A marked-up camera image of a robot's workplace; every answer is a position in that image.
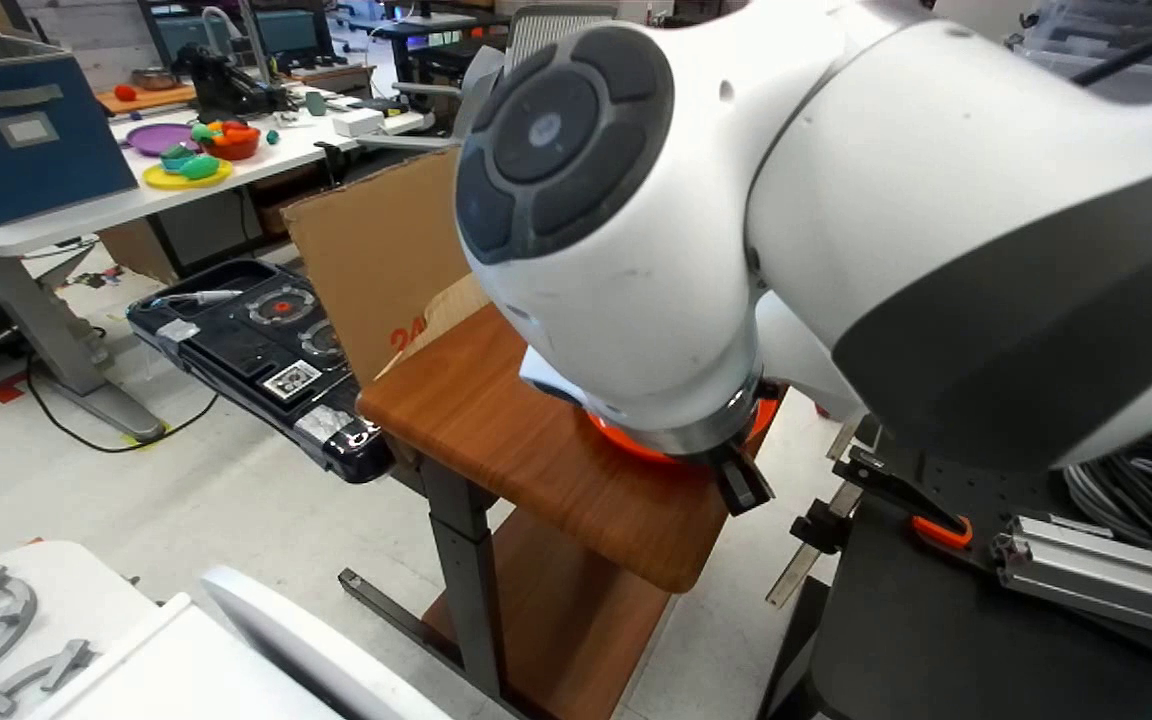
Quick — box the grey metal bar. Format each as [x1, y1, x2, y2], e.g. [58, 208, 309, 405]
[763, 478, 865, 613]

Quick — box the black cable bundle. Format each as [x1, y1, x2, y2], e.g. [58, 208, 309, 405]
[1051, 405, 1152, 563]

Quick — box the yellow plate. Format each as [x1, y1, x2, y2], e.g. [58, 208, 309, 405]
[140, 157, 241, 198]

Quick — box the brown wooden side table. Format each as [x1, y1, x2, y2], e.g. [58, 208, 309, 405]
[332, 300, 741, 720]

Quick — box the cardboard box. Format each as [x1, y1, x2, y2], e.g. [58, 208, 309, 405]
[276, 143, 532, 393]

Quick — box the aluminium extrusion rail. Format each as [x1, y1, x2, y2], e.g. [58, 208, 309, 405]
[990, 512, 1152, 657]

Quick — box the black floor cable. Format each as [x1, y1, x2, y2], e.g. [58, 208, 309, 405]
[21, 366, 226, 460]

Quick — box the blue storage box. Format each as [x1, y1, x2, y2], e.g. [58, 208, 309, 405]
[0, 31, 143, 231]

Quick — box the green bowl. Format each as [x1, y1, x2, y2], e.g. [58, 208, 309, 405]
[155, 149, 222, 185]

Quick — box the black clamp with orange handle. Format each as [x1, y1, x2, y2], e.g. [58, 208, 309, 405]
[786, 454, 978, 561]

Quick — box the white desk with grey legs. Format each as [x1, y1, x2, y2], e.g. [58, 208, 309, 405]
[0, 103, 461, 443]

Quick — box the black computer monitor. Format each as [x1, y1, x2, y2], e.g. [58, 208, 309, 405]
[251, 3, 334, 63]
[148, 3, 236, 67]

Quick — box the purple plate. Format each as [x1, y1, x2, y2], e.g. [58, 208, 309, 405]
[121, 119, 205, 159]

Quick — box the red bowl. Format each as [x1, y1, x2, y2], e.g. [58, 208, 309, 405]
[209, 116, 265, 164]

